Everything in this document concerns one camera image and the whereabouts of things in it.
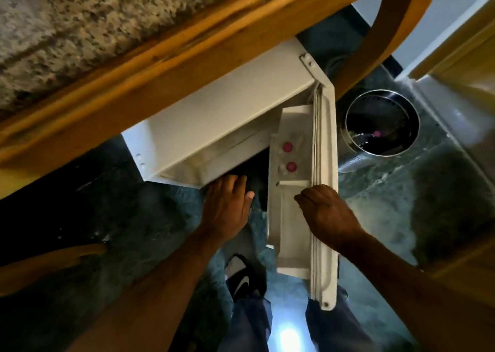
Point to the person's right hand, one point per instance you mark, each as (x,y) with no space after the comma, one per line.
(328,216)

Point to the person's left hand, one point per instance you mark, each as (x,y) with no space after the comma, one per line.
(226,208)

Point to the white fridge door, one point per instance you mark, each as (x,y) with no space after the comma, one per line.
(288,239)

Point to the clear bottle pink label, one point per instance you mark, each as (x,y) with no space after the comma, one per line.
(291,166)
(287,146)

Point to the person's right forearm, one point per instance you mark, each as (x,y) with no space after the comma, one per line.
(417,297)

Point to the person's left forearm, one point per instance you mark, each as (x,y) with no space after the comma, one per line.
(154,297)

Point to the person's right leg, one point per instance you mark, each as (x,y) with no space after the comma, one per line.
(336,328)

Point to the person's leg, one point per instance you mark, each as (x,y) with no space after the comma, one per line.
(336,328)
(249,324)

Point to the person's left leg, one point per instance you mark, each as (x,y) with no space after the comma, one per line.
(249,324)

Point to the black and white shoe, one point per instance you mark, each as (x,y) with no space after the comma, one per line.
(241,278)

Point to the white mini fridge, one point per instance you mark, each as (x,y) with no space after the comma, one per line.
(232,104)

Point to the round metal trash bin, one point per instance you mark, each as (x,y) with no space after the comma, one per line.
(386,112)

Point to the wooden furniture panel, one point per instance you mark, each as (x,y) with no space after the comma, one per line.
(464,270)
(464,61)

